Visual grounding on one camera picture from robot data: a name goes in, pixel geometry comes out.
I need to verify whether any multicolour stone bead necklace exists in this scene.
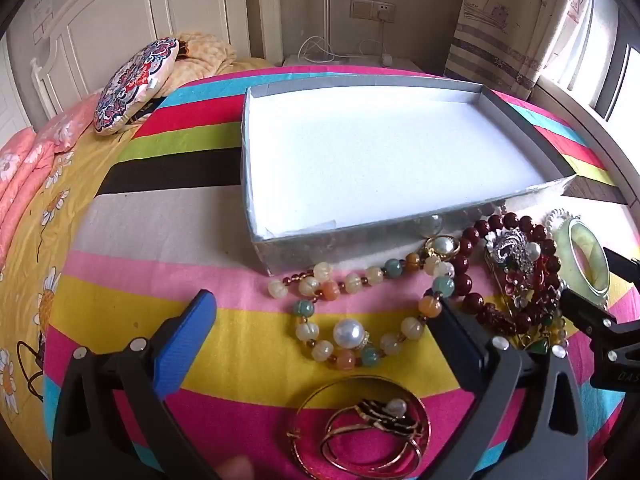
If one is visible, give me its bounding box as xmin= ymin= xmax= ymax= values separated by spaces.
xmin=267 ymin=255 xmax=457 ymax=370

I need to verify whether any gold pearl ring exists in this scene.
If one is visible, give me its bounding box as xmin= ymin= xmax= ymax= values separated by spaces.
xmin=425 ymin=235 xmax=461 ymax=261

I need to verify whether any boat print curtain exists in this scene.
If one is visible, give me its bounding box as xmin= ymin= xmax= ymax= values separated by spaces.
xmin=444 ymin=0 xmax=598 ymax=107

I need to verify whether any yellow floral bed sheet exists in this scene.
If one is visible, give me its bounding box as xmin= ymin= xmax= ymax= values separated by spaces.
xmin=0 ymin=57 xmax=281 ymax=480

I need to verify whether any colourful striped cloth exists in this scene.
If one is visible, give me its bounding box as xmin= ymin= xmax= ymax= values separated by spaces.
xmin=42 ymin=66 xmax=640 ymax=480

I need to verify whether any white wooden headboard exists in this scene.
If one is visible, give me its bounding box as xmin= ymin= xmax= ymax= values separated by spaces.
xmin=30 ymin=0 xmax=283 ymax=117

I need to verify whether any white pearl bracelet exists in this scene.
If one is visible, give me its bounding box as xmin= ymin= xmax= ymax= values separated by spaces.
xmin=545 ymin=208 xmax=583 ymax=235

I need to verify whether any black gold pearl brooch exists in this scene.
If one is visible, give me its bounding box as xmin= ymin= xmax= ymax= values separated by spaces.
xmin=322 ymin=397 xmax=431 ymax=467

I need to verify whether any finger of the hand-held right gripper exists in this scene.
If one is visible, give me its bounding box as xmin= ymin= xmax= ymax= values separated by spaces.
xmin=559 ymin=289 xmax=622 ymax=342
xmin=602 ymin=247 xmax=640 ymax=287

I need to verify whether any person's left hand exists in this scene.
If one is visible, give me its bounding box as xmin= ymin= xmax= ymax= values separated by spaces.
xmin=217 ymin=456 xmax=257 ymax=480

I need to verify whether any window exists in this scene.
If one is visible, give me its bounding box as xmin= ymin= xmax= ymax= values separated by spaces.
xmin=537 ymin=0 xmax=640 ymax=131

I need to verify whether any beige wall socket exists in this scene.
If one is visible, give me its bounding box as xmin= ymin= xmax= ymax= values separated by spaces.
xmin=350 ymin=0 xmax=397 ymax=24

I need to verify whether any silver rhinestone brooch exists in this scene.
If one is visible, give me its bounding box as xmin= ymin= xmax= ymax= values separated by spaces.
xmin=485 ymin=227 xmax=543 ymax=273

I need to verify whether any green jade bangle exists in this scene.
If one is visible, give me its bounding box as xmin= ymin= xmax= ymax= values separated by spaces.
xmin=556 ymin=217 xmax=612 ymax=308

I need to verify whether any grey cardboard jewelry box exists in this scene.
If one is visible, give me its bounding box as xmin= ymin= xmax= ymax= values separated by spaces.
xmin=241 ymin=77 xmax=578 ymax=277

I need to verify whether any dark red bead bracelet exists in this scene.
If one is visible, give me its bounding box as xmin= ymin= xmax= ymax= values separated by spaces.
xmin=452 ymin=212 xmax=558 ymax=335

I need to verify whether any thin gold bangle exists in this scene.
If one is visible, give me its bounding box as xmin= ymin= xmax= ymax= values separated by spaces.
xmin=286 ymin=375 xmax=432 ymax=479

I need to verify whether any white charger with cable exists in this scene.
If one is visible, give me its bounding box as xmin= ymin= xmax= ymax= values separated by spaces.
xmin=359 ymin=10 xmax=396 ymax=68

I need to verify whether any large pearl earring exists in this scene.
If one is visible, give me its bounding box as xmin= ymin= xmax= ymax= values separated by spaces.
xmin=333 ymin=318 xmax=370 ymax=349

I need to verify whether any round patterned cushion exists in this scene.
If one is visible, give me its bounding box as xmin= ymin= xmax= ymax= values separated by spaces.
xmin=93 ymin=37 xmax=180 ymax=136

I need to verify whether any pink floral quilt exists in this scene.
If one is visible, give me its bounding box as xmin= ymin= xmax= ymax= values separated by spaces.
xmin=0 ymin=91 xmax=101 ymax=266

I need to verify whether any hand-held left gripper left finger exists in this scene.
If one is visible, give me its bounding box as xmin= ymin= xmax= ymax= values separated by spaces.
xmin=51 ymin=289 xmax=221 ymax=480

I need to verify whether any white slim desk lamp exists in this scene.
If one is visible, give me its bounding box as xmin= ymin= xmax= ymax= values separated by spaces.
xmin=299 ymin=0 xmax=352 ymax=65

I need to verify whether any white nightstand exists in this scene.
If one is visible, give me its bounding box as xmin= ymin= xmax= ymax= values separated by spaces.
xmin=281 ymin=54 xmax=422 ymax=79

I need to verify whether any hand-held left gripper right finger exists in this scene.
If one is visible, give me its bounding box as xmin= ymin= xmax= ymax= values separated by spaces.
xmin=424 ymin=289 xmax=588 ymax=480

